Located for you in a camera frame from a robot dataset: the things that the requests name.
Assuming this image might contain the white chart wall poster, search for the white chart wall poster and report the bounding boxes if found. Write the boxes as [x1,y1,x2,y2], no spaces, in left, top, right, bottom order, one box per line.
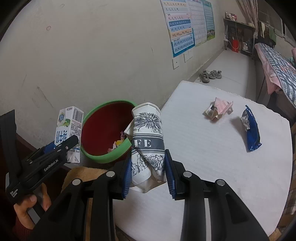
[188,0,207,46]

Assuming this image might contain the crushed paper coffee cup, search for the crushed paper coffee cup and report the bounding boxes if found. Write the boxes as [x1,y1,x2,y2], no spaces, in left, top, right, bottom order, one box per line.
[124,102,166,193]

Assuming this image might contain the pink receipt box wrapper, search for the pink receipt box wrapper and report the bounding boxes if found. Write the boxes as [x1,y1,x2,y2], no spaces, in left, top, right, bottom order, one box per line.
[203,97,233,121]

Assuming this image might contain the blue foil snack bag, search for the blue foil snack bag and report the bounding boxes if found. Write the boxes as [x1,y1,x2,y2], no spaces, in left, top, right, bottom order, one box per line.
[240,105,262,152]

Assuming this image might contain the pink floral curtain left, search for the pink floral curtain left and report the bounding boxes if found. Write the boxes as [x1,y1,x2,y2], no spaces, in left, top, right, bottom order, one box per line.
[238,0,258,28]

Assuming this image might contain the grey right sneaker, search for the grey right sneaker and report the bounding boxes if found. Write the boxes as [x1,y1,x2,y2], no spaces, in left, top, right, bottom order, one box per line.
[209,70,222,79]

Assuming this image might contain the grey sneaker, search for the grey sneaker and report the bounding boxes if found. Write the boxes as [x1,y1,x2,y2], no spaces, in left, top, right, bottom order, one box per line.
[209,70,222,79]
[200,70,210,83]

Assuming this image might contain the beige fuzzy cushion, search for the beige fuzzy cushion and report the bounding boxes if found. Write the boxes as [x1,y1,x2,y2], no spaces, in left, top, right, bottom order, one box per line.
[62,167,107,191]

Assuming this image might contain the wall socket plate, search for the wall socket plate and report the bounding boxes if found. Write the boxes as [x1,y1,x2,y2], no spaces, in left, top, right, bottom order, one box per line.
[172,57,180,69]

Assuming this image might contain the person left hand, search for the person left hand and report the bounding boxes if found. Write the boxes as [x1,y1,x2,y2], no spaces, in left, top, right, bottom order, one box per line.
[13,182,52,230]

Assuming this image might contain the grey left sneaker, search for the grey left sneaker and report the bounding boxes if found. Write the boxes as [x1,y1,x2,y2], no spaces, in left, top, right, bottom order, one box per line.
[200,70,210,83]

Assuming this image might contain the dark metal shelf rack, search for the dark metal shelf rack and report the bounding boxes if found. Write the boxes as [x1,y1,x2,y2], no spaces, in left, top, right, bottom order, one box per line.
[223,18,256,58]

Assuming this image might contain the blue pinyin wall poster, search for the blue pinyin wall poster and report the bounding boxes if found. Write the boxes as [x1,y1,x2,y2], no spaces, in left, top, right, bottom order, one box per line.
[161,0,195,58]

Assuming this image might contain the purple pink snack bag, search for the purple pink snack bag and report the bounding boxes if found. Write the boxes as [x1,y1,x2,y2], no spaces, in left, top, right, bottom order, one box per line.
[107,132,126,153]

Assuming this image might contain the bed with plaid blanket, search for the bed with plaid blanket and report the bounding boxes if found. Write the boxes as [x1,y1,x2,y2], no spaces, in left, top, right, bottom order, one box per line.
[254,43,296,105]

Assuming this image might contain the white blue milk carton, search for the white blue milk carton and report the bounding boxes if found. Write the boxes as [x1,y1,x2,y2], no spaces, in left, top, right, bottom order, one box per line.
[54,106,84,164]

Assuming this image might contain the green rimmed red trash bin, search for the green rimmed red trash bin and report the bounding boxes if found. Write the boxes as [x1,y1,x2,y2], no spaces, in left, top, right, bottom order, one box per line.
[81,100,136,165]

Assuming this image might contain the green chart wall poster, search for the green chart wall poster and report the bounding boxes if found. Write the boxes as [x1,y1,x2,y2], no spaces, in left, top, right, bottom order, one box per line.
[202,1,215,41]

